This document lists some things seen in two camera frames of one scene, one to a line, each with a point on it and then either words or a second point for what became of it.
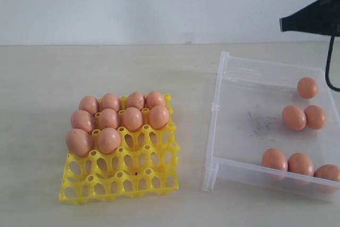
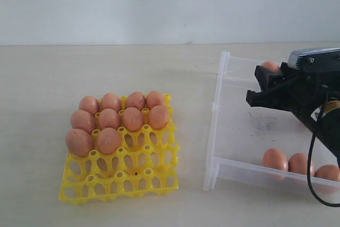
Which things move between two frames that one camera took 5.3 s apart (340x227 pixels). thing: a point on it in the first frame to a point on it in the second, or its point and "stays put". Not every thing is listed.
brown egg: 110,100 stays put
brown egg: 155,98 stays put
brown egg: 89,103 stays put
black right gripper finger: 321,17 to 267,100
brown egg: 109,140 stays put
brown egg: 294,117 to 271,66
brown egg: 108,118 stays put
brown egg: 158,117 stays put
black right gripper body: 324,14 to 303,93
